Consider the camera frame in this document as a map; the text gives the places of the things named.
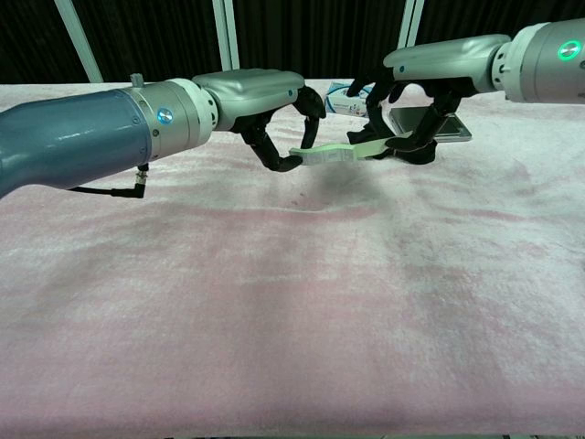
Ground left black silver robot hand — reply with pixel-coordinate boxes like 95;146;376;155
191;69;327;174

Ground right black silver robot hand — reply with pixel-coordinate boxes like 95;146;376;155
346;34;512;155

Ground light green card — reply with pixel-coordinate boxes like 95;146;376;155
288;135;415;167

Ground silver digital pocket scale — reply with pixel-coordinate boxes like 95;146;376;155
388;106;473;144

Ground blue white tissue pack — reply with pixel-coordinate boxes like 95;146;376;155
323;80;374;118

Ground black curtain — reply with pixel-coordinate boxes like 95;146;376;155
0;0;585;86

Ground black rolled socks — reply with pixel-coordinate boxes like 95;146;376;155
346;119;439;166

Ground pink plush tablecloth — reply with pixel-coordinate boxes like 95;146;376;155
0;78;585;439

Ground white frame post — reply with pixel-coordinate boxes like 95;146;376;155
211;0;242;73
53;0;104;84
393;0;424;51

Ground black arm connector cable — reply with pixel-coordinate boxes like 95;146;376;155
68;166;150;199

